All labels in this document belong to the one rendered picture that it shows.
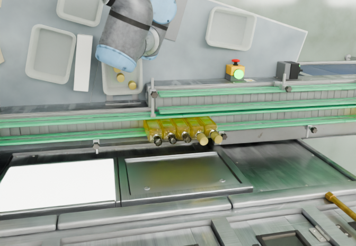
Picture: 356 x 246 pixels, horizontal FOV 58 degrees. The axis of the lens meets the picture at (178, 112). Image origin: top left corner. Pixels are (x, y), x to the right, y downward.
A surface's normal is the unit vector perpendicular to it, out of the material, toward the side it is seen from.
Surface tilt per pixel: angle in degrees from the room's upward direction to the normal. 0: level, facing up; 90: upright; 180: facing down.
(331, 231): 90
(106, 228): 90
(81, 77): 0
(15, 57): 0
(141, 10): 17
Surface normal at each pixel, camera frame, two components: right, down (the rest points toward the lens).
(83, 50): 0.22, 0.30
